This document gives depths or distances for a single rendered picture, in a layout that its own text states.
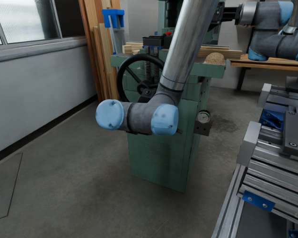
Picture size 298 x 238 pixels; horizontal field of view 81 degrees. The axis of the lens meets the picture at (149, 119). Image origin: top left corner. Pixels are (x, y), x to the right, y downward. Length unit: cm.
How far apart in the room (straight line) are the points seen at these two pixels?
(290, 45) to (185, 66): 40
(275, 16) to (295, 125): 38
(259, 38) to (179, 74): 41
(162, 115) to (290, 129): 36
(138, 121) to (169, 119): 7
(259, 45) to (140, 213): 109
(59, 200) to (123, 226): 49
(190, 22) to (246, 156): 40
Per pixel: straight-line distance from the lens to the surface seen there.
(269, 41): 79
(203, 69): 87
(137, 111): 41
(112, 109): 41
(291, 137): 56
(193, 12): 45
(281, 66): 299
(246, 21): 80
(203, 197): 138
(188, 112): 96
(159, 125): 39
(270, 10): 80
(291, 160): 59
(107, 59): 240
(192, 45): 46
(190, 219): 127
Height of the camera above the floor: 107
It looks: 30 degrees down
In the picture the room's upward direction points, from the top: straight up
